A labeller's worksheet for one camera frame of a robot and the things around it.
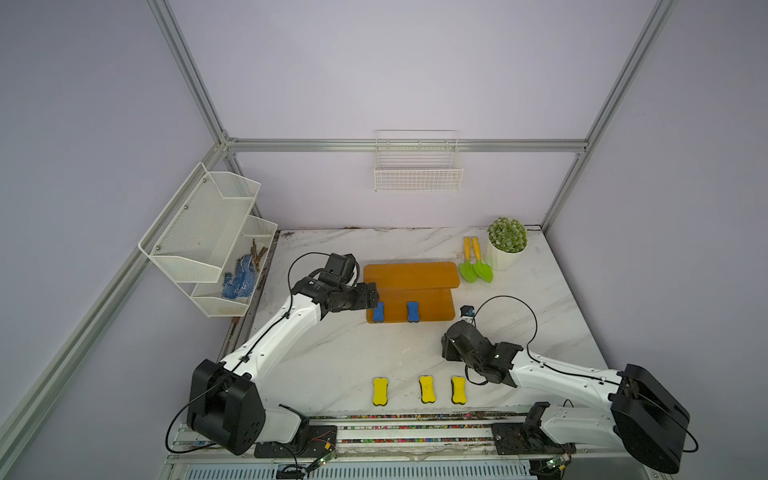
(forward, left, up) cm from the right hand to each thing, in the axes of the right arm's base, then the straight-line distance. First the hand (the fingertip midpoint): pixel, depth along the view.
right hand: (450, 343), depth 87 cm
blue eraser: (+12, +21, -1) cm, 24 cm away
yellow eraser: (-13, +21, -2) cm, 24 cm away
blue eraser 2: (+12, +10, -1) cm, 16 cm away
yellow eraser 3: (-11, -1, -3) cm, 12 cm away
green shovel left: (+30, -11, -3) cm, 32 cm away
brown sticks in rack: (+28, +62, +12) cm, 69 cm away
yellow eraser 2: (-12, +8, -1) cm, 15 cm away
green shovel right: (+30, -16, -3) cm, 34 cm away
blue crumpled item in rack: (+15, +62, +12) cm, 65 cm away
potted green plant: (+31, -22, +11) cm, 39 cm away
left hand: (+8, +25, +12) cm, 29 cm away
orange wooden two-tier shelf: (+14, +6, +11) cm, 19 cm away
